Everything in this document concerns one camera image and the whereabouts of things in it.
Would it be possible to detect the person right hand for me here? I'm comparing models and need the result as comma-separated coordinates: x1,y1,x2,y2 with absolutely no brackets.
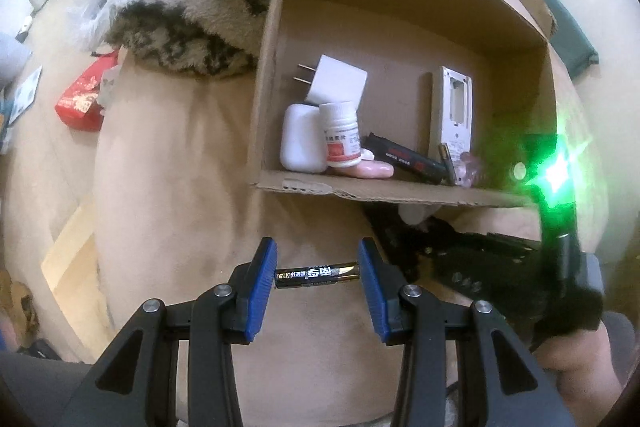
534,322,622,426

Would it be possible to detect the white pill bottle red label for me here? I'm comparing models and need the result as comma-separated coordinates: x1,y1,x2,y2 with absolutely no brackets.
319,101,361,168

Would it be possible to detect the green cushion orange stripe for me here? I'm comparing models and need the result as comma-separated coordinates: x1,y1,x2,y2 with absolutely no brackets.
544,0,600,81

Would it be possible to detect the black flashlight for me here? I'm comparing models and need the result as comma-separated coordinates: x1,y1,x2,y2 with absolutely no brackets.
518,133,585,303

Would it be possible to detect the gold black AA battery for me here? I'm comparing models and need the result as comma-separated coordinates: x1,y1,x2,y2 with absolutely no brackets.
274,262,360,289

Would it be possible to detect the bathroom scale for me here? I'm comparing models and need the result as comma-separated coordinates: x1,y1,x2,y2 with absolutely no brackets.
8,67,42,126

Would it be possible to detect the pink Hello Kitty charm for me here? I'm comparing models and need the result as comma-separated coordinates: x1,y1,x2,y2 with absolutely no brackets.
332,148,395,180

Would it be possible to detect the black lighter red print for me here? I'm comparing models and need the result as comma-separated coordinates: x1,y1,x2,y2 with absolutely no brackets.
362,133,448,184

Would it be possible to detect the grey laundry bag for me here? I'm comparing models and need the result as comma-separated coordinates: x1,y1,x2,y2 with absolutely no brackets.
0,32,32,89

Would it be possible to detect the white earbuds case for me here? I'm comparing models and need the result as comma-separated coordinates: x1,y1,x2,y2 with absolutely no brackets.
280,104,328,173

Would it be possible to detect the white USB wall charger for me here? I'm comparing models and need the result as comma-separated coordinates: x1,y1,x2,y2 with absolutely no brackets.
293,55,368,108

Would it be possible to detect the white plastic bag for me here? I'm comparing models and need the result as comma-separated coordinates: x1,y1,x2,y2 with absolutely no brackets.
96,65,120,109

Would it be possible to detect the white rectangular remote holder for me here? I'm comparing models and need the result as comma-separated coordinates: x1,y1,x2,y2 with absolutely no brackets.
428,67,473,162

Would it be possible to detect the open cardboard box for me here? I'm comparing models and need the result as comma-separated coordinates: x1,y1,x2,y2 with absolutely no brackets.
248,0,556,207

